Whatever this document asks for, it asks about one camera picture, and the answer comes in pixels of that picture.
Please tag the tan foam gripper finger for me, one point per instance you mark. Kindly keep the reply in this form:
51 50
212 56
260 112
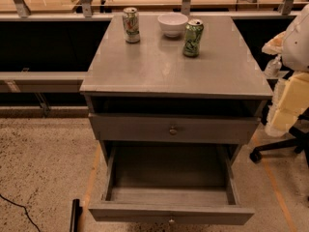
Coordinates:
275 45

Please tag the grey drawer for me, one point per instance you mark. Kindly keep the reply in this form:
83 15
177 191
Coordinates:
171 184
122 127

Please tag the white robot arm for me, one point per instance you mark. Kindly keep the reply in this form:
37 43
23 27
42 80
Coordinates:
293 43

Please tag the grey wooden drawer cabinet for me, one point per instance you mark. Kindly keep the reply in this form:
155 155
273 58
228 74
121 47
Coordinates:
153 77

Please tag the grey top drawer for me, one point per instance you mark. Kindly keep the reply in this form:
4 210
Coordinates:
122 127

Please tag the clear sanitizer pump bottle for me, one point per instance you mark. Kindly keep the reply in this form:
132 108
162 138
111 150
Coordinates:
273 66

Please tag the black office chair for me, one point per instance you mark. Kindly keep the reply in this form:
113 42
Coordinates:
300 142

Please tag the white ceramic bowl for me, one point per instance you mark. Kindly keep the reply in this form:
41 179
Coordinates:
172 24

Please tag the white green soda can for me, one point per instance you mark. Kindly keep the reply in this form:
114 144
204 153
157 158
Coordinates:
131 25

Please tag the black bar on floor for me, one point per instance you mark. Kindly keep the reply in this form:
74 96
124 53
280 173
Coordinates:
75 214

